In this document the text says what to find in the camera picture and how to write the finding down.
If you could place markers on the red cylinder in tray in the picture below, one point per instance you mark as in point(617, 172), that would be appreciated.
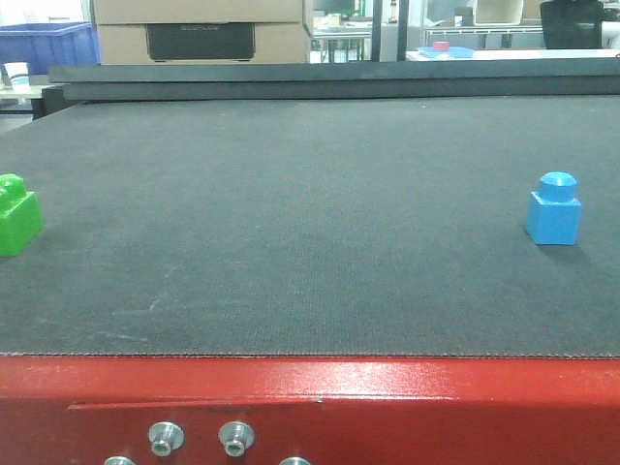
point(441, 46)

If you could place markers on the green toy block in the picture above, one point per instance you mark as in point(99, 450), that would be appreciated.
point(21, 215)

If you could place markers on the red conveyor frame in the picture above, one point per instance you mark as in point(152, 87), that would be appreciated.
point(326, 410)

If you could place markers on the silver bolt left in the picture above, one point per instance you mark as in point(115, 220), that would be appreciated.
point(165, 437)

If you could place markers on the blue plastic crate background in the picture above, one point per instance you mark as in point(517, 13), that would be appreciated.
point(42, 45)

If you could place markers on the white paper cup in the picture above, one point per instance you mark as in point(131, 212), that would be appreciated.
point(18, 74)

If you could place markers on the silver bolt right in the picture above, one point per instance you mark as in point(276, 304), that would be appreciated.
point(236, 437)

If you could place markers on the silver bolt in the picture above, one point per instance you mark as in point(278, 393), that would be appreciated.
point(165, 437)
point(236, 437)

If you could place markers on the dark conveyor belt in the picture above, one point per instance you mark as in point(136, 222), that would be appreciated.
point(368, 227)

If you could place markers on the blue toy block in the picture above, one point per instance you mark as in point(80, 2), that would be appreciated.
point(554, 211)

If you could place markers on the black office chair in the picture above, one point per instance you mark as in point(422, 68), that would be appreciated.
point(572, 24)

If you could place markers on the small blue tray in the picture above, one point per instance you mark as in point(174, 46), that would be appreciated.
point(453, 52)

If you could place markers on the cardboard box with black print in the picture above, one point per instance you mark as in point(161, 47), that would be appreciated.
point(203, 32)

